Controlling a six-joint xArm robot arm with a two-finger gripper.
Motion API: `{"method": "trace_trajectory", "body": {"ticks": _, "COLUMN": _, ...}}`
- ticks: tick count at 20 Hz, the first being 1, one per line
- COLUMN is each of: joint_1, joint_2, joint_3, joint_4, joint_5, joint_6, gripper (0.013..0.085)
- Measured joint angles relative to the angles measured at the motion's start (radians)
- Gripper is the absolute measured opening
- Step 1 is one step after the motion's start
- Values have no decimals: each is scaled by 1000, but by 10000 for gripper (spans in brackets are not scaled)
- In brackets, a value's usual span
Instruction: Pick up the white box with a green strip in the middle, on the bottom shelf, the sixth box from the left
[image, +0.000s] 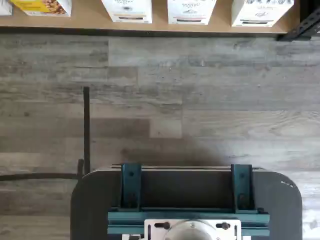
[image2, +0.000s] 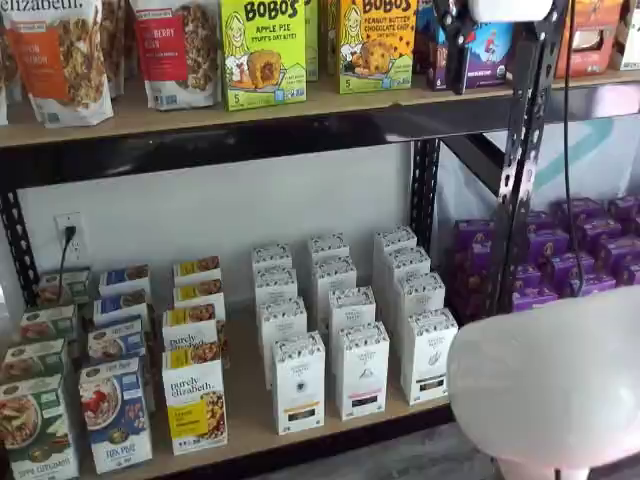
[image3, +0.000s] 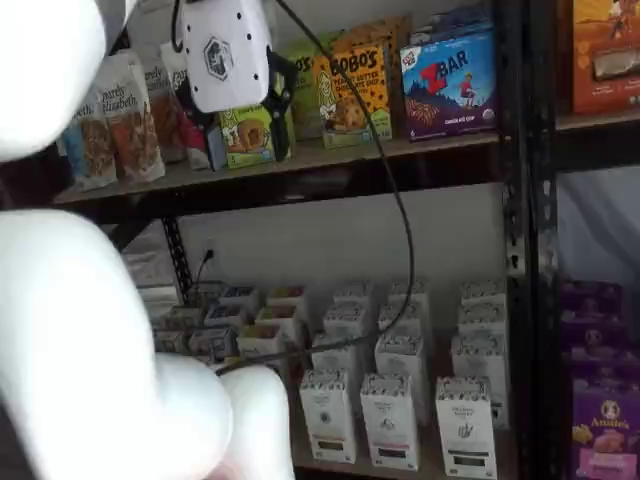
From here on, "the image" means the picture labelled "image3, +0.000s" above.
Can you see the white box multicoloured label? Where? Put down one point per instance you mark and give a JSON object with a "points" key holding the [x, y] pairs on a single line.
{"points": [[277, 320], [286, 296], [260, 342]]}

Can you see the yellow Bobo's box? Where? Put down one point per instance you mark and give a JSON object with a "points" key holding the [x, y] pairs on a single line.
{"points": [[350, 90]]}

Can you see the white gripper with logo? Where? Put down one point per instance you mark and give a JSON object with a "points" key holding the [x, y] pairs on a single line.
{"points": [[225, 55]]}

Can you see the grey pouch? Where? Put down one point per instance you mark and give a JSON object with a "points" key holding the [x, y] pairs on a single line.
{"points": [[147, 260]]}

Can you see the brown shelf board with orange box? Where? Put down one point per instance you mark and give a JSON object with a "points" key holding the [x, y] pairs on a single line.
{"points": [[600, 122]]}

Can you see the Purely Elizabeth granola bag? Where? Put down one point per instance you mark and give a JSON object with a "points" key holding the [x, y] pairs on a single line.
{"points": [[95, 150], [132, 130], [162, 110]]}

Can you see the brown shelf board with snacks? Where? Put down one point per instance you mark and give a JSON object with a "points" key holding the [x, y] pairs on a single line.
{"points": [[350, 155]]}

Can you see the brown Bobo's box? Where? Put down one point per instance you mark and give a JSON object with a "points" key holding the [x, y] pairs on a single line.
{"points": [[390, 35]]}

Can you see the black metal shelf rack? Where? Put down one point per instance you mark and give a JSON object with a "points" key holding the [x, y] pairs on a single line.
{"points": [[517, 150], [545, 150]]}

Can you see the purple Annie's box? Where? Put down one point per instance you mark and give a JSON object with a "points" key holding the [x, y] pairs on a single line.
{"points": [[590, 305], [595, 350], [605, 430]]}

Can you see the white floral box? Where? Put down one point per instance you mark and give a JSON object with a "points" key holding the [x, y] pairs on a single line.
{"points": [[346, 320], [337, 357], [353, 292], [402, 355], [481, 317], [422, 290], [400, 320], [482, 291], [479, 355]]}

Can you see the Purely Elizabeth bag with red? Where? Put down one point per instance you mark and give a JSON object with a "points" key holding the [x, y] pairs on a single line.
{"points": [[192, 150]]}

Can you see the small blue box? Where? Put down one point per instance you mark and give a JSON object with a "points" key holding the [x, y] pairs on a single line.
{"points": [[216, 150]]}

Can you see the blue Zbar box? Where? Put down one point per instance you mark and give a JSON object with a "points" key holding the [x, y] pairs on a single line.
{"points": [[460, 25], [450, 100]]}

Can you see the white box pink strip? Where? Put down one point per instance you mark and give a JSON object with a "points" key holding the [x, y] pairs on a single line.
{"points": [[390, 425]]}

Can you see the orange snack box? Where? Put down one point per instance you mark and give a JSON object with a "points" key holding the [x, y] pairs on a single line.
{"points": [[605, 60]]}

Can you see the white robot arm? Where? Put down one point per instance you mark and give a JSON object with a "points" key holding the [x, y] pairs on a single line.
{"points": [[50, 325]]}

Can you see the green Bobo's box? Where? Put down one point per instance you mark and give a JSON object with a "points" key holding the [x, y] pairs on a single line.
{"points": [[245, 140], [305, 100]]}

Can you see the white box green strip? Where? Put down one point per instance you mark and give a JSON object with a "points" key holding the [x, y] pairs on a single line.
{"points": [[465, 430]]}

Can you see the white box orange strip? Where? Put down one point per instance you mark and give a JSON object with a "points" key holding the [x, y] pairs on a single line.
{"points": [[327, 415]]}

